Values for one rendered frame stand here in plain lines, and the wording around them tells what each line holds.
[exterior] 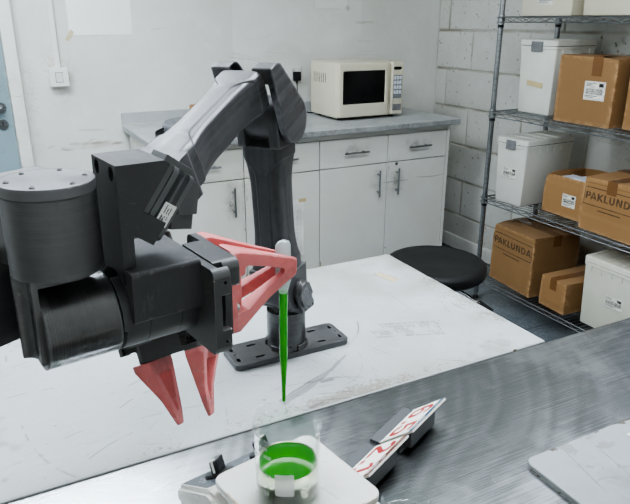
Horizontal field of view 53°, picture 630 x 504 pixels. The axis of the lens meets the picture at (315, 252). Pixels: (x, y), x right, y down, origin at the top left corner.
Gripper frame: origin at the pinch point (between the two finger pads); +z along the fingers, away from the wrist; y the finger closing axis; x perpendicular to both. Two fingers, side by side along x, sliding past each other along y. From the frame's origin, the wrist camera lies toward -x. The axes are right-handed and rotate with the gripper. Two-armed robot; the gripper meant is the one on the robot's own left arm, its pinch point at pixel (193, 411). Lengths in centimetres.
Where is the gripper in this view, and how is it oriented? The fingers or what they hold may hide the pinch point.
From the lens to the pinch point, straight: 71.8
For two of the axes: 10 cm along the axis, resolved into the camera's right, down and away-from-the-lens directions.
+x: 1.1, 0.5, 9.9
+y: 9.5, -3.0, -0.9
